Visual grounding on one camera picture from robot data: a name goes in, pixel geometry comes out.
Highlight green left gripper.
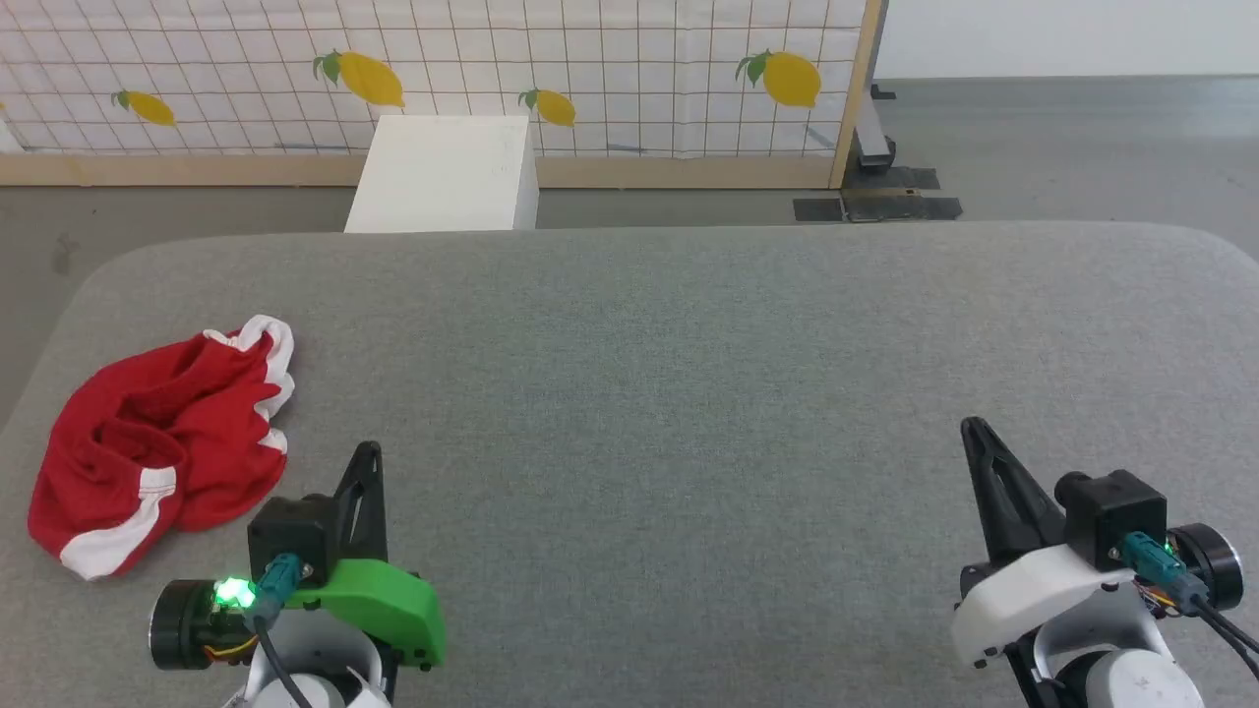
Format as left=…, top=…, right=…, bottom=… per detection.
left=285, top=442, right=449, bottom=672

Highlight white rectangular box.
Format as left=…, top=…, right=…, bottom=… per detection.
left=344, top=115, right=540, bottom=234

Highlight black metal partition foot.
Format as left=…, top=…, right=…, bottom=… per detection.
left=852, top=84, right=899, bottom=174

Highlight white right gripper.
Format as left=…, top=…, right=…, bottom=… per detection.
left=951, top=417, right=1138, bottom=671

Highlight red shorts with white trim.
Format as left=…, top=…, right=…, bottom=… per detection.
left=28, top=315, right=296, bottom=581

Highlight lemon-print partition screen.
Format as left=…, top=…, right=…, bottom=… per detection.
left=0, top=0, right=891, bottom=190

